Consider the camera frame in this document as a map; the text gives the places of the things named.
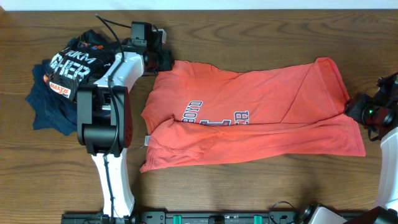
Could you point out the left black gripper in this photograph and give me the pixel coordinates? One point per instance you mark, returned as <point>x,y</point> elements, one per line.
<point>165,63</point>

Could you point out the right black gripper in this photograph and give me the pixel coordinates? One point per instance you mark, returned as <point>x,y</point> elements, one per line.
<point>358,103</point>

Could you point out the red printed t-shirt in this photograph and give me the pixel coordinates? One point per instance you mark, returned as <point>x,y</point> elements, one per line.
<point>198,114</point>

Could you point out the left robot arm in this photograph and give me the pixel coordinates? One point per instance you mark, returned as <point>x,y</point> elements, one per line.
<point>104,115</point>

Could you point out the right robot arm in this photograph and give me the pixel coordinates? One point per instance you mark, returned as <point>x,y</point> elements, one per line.
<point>378,114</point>

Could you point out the black printed jersey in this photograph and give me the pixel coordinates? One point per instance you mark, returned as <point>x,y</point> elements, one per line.
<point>85,59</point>

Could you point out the navy blue t-shirt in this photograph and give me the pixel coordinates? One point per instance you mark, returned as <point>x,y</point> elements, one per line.
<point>51,109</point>

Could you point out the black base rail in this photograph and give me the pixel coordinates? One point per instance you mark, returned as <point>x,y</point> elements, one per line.
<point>279,215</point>

